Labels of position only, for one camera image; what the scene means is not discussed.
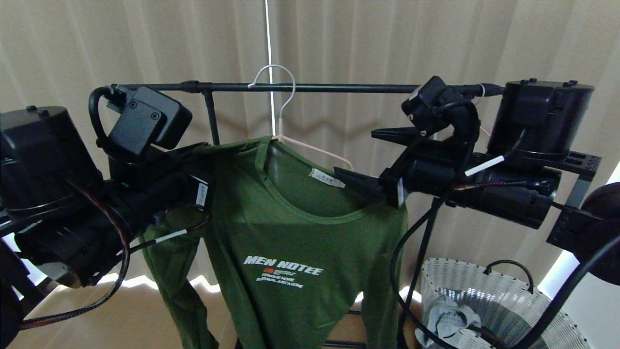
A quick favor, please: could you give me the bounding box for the beige curtain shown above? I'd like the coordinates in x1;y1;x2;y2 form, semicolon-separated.
0;0;620;301

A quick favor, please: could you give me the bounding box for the black clothes rack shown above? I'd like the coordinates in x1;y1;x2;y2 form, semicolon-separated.
110;80;507;349

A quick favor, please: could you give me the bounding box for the pink clothes hanger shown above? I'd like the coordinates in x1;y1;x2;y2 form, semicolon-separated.
472;92;492;139
247;64;355;171

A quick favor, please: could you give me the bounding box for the pale grey garment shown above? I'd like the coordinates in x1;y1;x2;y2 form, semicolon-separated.
415;295;483;349

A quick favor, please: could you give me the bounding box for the green long-sleeved shirt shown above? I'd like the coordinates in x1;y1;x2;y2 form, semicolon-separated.
139;136;408;349

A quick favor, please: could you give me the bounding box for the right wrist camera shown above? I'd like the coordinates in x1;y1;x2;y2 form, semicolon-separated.
401;75;481;156

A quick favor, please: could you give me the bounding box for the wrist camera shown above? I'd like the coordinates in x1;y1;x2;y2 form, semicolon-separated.
401;75;481;156
104;85;210;187

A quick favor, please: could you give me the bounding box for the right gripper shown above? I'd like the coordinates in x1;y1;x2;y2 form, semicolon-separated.
333;127;563;231

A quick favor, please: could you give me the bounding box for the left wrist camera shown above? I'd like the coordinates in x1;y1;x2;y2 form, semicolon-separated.
104;85;210;187

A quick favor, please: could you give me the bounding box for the white laundry basket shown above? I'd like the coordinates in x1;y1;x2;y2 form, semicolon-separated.
420;258;592;349

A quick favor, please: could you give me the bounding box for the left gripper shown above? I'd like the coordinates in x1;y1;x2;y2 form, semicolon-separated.
15;170;214;287

